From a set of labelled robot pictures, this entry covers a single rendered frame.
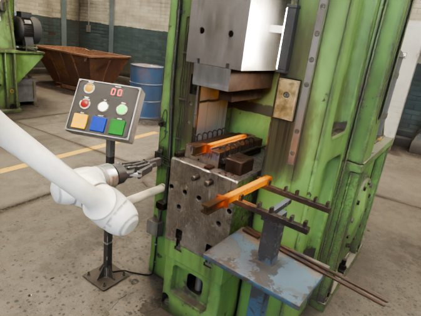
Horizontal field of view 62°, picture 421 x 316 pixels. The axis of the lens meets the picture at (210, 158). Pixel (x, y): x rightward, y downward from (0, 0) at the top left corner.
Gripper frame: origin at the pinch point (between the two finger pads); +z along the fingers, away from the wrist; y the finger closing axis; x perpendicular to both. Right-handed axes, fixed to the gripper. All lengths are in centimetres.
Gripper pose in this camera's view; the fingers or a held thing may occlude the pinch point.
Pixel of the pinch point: (153, 163)
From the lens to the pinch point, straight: 139.1
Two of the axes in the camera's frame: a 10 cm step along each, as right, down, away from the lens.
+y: 8.0, 2.8, -5.2
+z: 5.8, -2.0, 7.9
